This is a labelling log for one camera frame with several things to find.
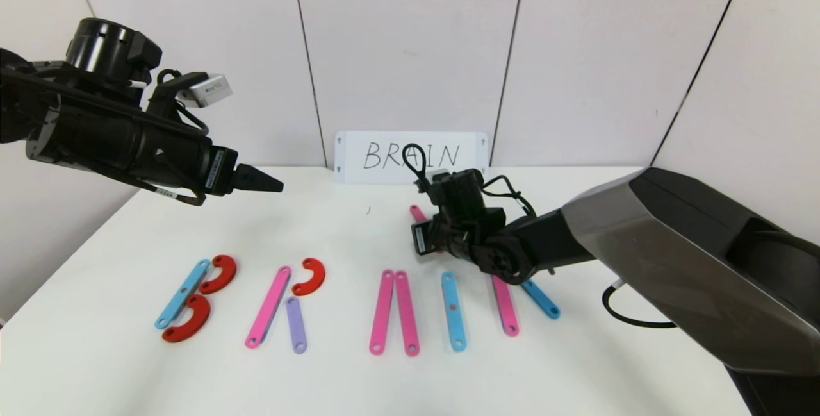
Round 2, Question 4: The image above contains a white BRAIN sign card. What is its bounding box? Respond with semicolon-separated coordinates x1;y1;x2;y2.
334;131;489;186

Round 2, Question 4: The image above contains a short pink bar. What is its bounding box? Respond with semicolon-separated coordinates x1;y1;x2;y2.
409;204;444;255
491;274;520;338

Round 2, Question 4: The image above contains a long blue bar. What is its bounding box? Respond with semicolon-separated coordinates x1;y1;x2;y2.
154;259;212;330

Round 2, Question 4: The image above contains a blue three-hole bar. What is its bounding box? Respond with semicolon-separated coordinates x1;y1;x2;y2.
520;278;562;321

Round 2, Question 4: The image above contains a black looped right arm cable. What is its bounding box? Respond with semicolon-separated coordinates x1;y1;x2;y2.
402;142;434;194

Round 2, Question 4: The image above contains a purple short bar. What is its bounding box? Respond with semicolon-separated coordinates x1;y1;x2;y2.
285;296;309;355

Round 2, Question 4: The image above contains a large red C-shaped piece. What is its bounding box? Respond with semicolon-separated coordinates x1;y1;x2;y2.
161;294;212;344

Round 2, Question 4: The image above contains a long pink bar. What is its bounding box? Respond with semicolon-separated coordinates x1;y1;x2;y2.
244;266;293;349
394;270;421;357
368;269;395;356

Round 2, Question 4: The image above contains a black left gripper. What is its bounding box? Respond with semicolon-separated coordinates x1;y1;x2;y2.
135;117;284;200

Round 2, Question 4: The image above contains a blue bar with orange backing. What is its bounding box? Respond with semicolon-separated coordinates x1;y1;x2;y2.
439;271;467;352

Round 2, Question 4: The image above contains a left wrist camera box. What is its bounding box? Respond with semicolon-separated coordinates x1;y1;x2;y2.
177;72;234;109

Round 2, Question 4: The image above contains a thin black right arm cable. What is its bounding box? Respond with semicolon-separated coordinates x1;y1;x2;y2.
601;278;678;329

